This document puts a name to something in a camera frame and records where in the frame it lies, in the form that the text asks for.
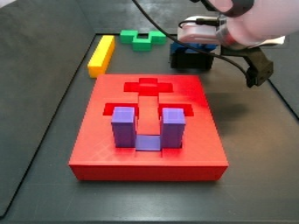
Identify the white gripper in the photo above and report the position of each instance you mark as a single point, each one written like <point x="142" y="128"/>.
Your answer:
<point x="198" y="29"/>

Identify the blue U-shaped block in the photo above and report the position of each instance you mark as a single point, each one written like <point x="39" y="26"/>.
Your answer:
<point x="182" y="49"/>

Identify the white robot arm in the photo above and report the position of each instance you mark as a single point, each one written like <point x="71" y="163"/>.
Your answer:
<point x="247" y="23"/>

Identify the black angle fixture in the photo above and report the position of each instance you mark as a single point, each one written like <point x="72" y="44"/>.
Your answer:
<point x="187" y="60"/>

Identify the green zigzag block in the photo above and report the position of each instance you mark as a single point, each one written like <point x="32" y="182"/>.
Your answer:
<point x="142" y="44"/>

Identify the yellow long bar block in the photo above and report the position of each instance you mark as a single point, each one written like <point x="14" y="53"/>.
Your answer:
<point x="100" y="58"/>

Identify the purple U-shaped block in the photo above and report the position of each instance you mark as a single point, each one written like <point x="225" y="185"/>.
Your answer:
<point x="148" y="132"/>

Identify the red slotted base block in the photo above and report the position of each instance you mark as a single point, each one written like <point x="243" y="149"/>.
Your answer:
<point x="98" y="160"/>

